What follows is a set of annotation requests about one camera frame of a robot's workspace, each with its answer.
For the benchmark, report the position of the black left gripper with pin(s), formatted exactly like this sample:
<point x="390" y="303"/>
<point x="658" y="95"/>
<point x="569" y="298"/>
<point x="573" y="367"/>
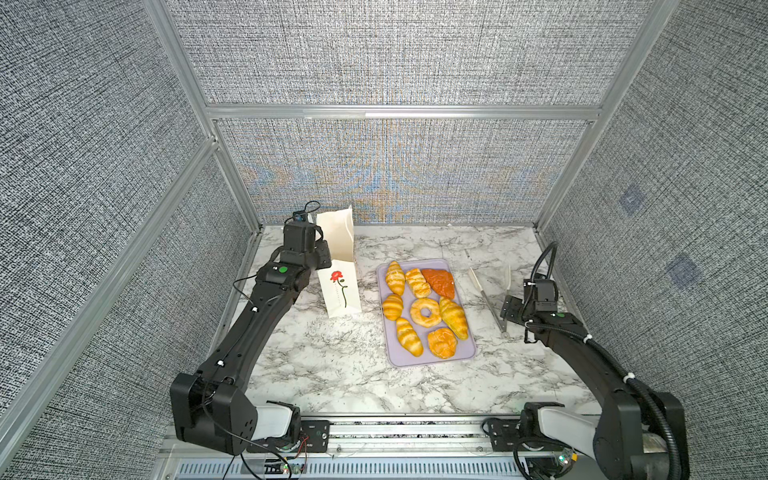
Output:
<point x="321" y="249"/>

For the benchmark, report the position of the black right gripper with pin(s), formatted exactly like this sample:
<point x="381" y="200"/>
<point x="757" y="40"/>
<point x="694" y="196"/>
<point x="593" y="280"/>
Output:
<point x="513" y="304"/>

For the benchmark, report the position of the white slotted serving tongs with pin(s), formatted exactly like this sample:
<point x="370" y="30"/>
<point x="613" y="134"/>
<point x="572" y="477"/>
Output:
<point x="492" y="280"/>

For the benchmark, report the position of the white paper bag red flower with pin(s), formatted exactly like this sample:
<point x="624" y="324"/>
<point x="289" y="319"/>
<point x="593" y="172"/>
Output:
<point x="339" y="283"/>

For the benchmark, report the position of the large striped croissant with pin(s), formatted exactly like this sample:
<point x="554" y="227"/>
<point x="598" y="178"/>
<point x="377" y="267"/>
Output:
<point x="454" y="317"/>

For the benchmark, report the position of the round golden pastry bottom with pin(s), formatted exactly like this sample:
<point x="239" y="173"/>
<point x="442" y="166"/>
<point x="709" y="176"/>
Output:
<point x="442" y="343"/>

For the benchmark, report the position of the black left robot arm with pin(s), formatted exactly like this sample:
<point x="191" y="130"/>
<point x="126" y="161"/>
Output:
<point x="210" y="407"/>

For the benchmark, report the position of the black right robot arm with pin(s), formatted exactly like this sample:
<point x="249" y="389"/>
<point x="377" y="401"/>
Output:
<point x="639" y="434"/>

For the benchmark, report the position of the twisted golden bread roll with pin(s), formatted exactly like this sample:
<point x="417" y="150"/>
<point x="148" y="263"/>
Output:
<point x="417" y="283"/>

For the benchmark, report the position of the reddish brown croissant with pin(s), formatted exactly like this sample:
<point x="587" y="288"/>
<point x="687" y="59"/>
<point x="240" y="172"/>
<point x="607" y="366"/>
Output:
<point x="440" y="281"/>

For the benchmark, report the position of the small striped croissant left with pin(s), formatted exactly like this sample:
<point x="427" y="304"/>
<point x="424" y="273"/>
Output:
<point x="392" y="307"/>

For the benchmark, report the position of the lavender plastic tray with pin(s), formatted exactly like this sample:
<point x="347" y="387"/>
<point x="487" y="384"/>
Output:
<point x="397" y="355"/>

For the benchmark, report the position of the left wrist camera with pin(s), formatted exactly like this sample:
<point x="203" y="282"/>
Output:
<point x="304" y="214"/>

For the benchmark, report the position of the golden ring donut bread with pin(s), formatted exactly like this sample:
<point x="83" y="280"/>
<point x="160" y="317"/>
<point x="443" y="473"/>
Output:
<point x="425" y="312"/>

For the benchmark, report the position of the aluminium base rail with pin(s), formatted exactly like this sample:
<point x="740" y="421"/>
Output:
<point x="389" y="447"/>

